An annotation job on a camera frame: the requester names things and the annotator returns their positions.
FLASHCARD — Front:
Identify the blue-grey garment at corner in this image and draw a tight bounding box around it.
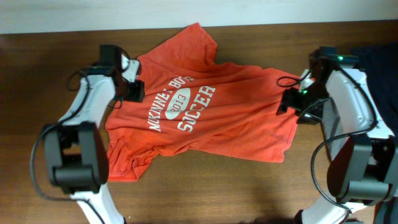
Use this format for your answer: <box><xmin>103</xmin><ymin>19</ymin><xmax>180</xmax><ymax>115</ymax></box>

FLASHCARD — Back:
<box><xmin>374</xmin><ymin>197</ymin><xmax>397</xmax><ymax>224</ymax></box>

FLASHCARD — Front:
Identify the navy blue garment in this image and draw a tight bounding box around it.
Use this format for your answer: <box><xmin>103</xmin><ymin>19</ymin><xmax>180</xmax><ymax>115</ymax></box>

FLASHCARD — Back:
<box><xmin>351</xmin><ymin>42</ymin><xmax>397</xmax><ymax>135</ymax></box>

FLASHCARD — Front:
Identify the grey garment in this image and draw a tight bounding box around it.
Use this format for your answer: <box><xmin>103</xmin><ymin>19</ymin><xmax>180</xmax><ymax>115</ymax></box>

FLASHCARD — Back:
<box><xmin>321</xmin><ymin>98</ymin><xmax>347</xmax><ymax>161</ymax></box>

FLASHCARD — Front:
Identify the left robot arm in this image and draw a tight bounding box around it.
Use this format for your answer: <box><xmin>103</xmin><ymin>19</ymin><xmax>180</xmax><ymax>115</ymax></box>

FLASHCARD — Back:
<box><xmin>29</xmin><ymin>44</ymin><xmax>145</xmax><ymax>223</ymax></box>

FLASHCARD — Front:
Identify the red printed t-shirt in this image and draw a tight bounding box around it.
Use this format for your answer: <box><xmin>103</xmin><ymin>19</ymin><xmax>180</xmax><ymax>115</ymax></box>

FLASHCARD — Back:
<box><xmin>105</xmin><ymin>24</ymin><xmax>297</xmax><ymax>182</ymax></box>

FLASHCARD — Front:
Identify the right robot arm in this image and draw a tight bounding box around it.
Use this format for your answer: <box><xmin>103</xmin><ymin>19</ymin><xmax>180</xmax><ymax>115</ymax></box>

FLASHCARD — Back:
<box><xmin>277</xmin><ymin>43</ymin><xmax>397</xmax><ymax>223</ymax></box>

